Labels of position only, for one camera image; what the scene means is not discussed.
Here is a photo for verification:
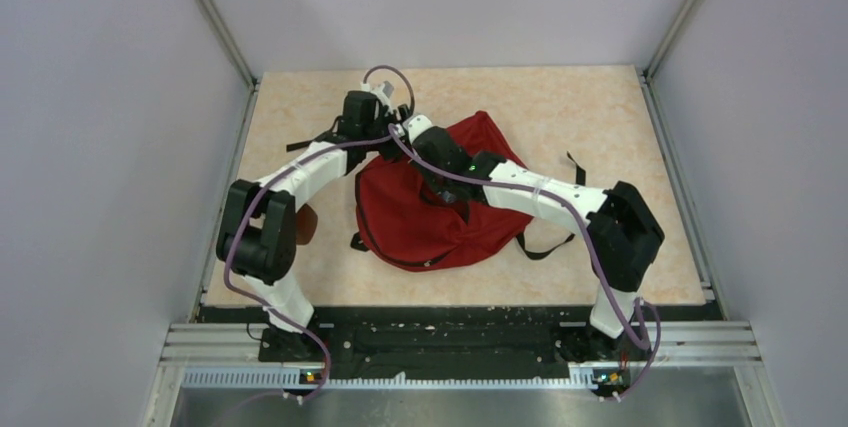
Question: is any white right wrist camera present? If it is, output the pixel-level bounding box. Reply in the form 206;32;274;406
395;114;434;145

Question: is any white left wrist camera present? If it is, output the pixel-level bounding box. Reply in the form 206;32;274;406
360;81;395;111

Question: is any brown leather case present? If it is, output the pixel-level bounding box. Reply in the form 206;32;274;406
295;204;319;246

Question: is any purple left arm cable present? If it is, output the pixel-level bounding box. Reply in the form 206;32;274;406
222;65;417;404

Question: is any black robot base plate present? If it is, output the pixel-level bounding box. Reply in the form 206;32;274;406
198;303;723;383

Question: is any red student backpack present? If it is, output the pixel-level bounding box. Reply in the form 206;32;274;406
351;111;531;272

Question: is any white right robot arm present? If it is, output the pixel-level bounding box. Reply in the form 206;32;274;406
391;120;665;359

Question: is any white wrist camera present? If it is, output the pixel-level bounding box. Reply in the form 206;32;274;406
395;114;434;145
360;81;395;111

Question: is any aluminium frame rail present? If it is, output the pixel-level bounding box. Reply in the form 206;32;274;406
145;307;785;426

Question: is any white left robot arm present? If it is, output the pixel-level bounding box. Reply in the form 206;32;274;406
215;82;396;361

